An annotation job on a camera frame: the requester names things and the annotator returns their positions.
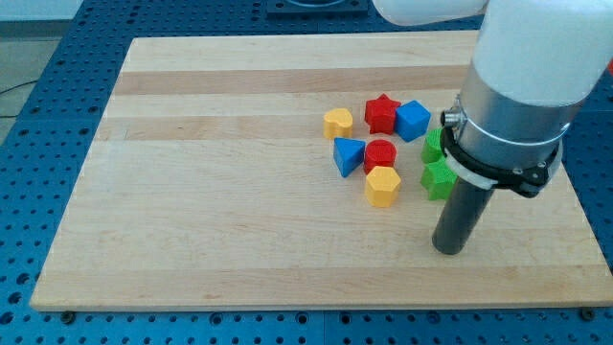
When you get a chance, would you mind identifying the green round block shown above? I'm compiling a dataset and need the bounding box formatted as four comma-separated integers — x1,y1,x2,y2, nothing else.
420,128,444,164

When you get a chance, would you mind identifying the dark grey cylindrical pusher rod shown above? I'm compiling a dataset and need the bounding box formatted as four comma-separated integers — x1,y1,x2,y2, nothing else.
432,178,494,255

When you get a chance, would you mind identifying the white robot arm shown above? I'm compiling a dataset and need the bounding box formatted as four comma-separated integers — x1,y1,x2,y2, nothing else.
375,0,612,255

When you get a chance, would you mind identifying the black pusher mounting flange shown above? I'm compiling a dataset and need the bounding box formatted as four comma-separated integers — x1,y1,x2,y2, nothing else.
440,127,562,198

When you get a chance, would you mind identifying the green star block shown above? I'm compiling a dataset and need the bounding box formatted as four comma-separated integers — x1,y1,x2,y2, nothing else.
420,158,458,200

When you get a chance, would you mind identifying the yellow hexagon block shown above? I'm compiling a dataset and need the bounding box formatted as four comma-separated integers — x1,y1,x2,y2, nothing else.
365,166,401,208

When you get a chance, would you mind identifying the black cable on floor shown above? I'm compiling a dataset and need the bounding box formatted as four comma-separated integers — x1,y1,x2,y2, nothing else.
0,79,38,119

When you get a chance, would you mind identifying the wooden board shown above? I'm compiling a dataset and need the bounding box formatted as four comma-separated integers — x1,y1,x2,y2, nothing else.
31,31,612,311

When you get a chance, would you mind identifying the red star block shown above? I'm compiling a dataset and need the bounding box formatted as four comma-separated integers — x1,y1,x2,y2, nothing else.
364,94,401,135

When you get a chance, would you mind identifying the red cylinder block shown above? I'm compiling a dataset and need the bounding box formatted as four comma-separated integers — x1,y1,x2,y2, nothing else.
363,139,397,174

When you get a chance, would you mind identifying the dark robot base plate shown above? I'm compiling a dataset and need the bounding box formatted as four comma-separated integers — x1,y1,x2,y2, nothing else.
265,0,370,17

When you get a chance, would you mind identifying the yellow heart block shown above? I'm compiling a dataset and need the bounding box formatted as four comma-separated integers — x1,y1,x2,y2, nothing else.
323,108,353,139

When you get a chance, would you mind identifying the blue triangle block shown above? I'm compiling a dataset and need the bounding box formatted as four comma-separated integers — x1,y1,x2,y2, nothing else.
333,137,366,177

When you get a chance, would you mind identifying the blue cube block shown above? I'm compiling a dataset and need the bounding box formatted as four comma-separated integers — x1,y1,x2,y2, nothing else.
395,101,431,142

